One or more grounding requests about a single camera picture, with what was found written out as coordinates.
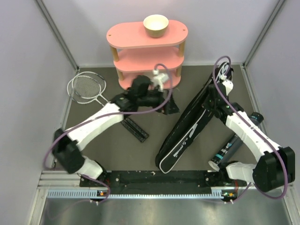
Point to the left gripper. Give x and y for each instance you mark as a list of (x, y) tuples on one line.
[(169, 108)]

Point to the black racket bag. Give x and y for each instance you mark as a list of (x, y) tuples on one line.
[(191, 122)]

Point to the black shuttlecock tube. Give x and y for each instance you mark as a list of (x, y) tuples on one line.
[(233, 144)]

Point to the badminton racket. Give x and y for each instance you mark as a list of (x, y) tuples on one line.
[(87, 87), (131, 126)]

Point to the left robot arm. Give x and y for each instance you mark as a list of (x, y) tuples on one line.
[(144, 96)]

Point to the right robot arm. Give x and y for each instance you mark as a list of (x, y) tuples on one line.
[(275, 165)]

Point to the pink three-tier shelf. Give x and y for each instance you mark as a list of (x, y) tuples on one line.
[(136, 53)]

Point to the cream bowl on top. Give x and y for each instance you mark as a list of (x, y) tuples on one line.
[(155, 25)]

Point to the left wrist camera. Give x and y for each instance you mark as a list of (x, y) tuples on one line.
[(159, 79)]

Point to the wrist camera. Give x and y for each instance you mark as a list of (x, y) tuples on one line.
[(159, 79), (227, 84)]

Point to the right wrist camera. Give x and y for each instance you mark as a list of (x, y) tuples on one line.
[(227, 84)]

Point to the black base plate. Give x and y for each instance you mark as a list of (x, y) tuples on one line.
[(174, 182)]

